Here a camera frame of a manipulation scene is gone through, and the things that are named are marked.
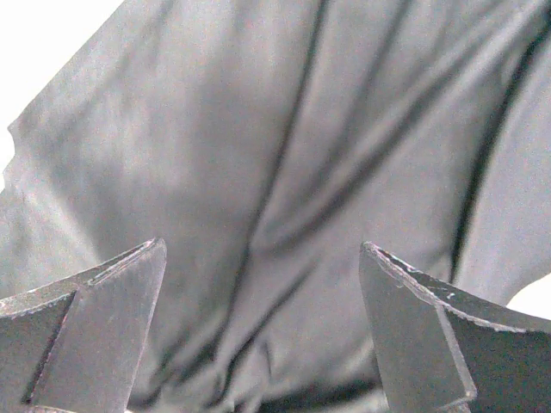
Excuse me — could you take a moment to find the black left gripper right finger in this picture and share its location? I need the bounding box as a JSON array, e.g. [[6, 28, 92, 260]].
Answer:
[[359, 243, 550, 412]]

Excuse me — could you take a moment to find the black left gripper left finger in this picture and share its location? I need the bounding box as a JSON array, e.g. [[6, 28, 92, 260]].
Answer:
[[1, 238, 167, 409]]

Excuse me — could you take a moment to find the black t shirt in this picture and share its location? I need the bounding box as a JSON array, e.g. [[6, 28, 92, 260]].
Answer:
[[1, 1, 550, 412]]

